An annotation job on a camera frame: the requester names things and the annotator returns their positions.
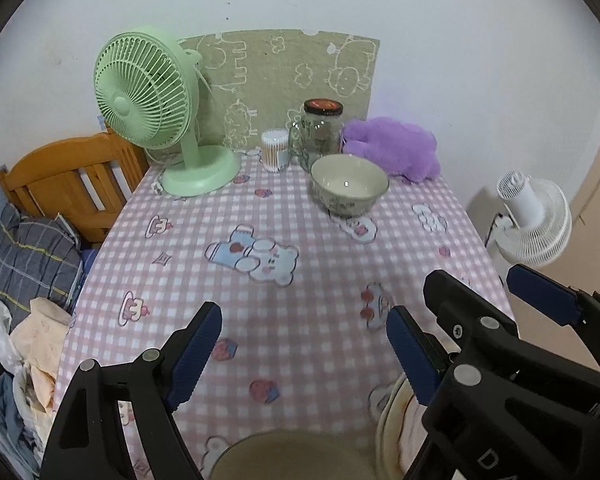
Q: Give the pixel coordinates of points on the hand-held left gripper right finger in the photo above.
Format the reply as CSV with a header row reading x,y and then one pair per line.
x,y
412,355

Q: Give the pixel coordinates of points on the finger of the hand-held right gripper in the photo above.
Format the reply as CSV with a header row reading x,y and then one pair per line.
x,y
470,310
545,292

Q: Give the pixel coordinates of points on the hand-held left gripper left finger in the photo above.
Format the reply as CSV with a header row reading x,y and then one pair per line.
x,y
195,355

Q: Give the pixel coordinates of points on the cream floral ceramic bowl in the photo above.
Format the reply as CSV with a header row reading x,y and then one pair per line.
x,y
349,182
290,455

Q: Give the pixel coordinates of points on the white desk fan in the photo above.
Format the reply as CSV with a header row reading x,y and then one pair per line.
x,y
535,220

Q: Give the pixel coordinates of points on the pink checked tablecloth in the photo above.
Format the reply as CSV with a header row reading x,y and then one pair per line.
x,y
280,260

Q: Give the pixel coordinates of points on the cream cloth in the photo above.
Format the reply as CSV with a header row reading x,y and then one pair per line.
x,y
45,340

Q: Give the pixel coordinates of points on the purple plush toy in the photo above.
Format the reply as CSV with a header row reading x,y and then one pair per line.
x,y
395,147

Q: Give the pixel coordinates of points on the white plastic bag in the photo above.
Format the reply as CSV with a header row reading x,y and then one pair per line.
x,y
0,330

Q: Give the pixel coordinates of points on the cotton swab container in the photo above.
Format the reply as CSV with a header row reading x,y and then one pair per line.
x,y
275,152

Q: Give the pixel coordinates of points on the wooden chair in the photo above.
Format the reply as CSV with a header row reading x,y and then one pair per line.
x,y
65,175

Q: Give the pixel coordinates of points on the glass jar with red lid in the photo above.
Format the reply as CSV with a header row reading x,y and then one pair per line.
x,y
317,135

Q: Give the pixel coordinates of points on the green desk fan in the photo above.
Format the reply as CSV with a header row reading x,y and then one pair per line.
x,y
140,90

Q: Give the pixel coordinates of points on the green patterned wall mat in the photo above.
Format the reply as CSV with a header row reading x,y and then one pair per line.
x,y
280,70

